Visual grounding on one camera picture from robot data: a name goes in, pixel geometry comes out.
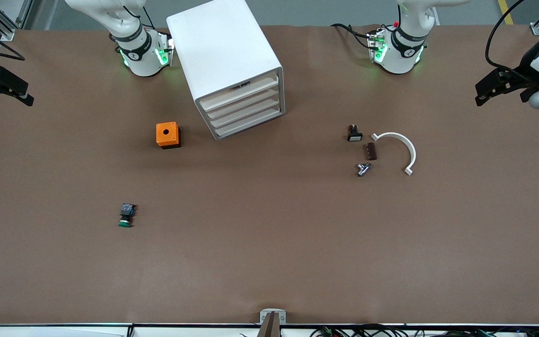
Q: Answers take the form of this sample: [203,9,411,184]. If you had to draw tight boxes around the green push button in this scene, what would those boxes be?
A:
[118,203,137,228]

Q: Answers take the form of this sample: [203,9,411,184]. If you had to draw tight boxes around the white plastic drawer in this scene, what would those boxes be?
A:
[211,101,284,140]
[207,90,283,130]
[202,80,283,120]

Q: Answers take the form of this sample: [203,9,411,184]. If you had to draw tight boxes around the white drawer cabinet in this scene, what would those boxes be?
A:
[166,0,285,141]

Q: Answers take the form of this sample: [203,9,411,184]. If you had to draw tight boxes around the white drawer with dark slot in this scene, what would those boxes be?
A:
[197,69,282,111]

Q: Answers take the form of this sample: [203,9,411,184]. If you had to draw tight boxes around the white semicircular clamp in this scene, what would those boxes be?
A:
[371,132,417,176]

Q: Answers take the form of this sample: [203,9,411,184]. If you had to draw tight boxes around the orange box with hole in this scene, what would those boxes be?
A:
[156,122,182,149]

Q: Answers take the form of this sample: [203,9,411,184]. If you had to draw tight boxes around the dark metal bar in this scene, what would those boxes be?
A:
[256,312,281,337]

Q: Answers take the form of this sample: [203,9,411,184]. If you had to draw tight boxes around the black left arm base cable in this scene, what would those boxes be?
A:
[330,22,378,50]

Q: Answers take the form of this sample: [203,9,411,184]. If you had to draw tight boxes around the grey mount bracket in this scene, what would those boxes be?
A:
[260,308,287,325]

